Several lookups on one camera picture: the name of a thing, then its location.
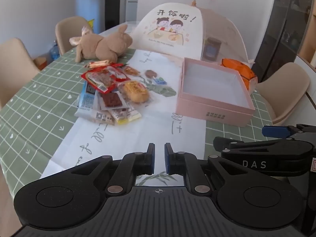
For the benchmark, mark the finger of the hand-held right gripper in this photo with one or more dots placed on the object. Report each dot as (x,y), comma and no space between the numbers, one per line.
(275,130)
(229,144)

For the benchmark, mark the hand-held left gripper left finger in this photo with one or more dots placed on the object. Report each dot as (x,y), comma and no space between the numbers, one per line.
(150,158)

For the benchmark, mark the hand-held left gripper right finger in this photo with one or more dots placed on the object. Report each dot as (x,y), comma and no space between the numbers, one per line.
(168,158)

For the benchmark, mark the pink cardboard box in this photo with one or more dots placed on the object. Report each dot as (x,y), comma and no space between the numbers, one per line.
(222,114)

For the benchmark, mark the golden pastry packet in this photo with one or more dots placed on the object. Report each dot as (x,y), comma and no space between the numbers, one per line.
(135,91)

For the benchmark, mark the small blue white packet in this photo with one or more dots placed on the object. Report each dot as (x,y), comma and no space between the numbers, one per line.
(160,81)

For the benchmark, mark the small dark snack packet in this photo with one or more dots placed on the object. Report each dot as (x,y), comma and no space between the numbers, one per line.
(150,73)

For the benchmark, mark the flaky pastry packet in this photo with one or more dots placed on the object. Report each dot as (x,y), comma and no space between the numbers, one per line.
(130,71)

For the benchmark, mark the blue packet with black panel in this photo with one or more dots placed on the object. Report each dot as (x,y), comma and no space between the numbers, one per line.
(86,91)

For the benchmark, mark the large red meat snack packet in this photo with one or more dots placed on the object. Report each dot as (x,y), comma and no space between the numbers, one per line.
(98,79)

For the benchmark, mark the white printed table runner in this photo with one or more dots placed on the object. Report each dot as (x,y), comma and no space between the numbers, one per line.
(111,148)

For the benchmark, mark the beige chair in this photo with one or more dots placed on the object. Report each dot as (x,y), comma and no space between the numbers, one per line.
(71,29)
(14,66)
(284,86)

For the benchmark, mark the yellow white snack packet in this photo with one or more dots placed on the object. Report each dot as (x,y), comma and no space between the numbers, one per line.
(126,115)

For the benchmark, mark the white packet with brown print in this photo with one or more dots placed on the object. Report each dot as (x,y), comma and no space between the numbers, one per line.
(103,117)

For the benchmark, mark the orange plastic bag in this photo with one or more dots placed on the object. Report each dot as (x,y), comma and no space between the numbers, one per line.
(244,70)

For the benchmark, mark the brown square clear packet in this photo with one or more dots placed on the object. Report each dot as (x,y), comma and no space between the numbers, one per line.
(112,101)

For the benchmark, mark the dark glass jar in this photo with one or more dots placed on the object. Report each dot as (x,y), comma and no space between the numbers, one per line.
(212,49)

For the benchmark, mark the dark glass cabinet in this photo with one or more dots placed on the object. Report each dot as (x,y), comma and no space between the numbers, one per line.
(284,29)

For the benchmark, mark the long thin red packet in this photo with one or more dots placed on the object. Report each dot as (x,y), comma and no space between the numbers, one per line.
(98,63)

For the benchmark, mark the brown plush rabbit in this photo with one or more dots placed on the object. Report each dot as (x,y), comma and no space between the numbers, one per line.
(98,47)

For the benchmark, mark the cartoon printed chair cover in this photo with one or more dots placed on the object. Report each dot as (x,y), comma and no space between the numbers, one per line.
(172,29)

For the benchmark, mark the blue water bottle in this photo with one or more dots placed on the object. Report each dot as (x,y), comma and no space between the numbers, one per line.
(54,51)

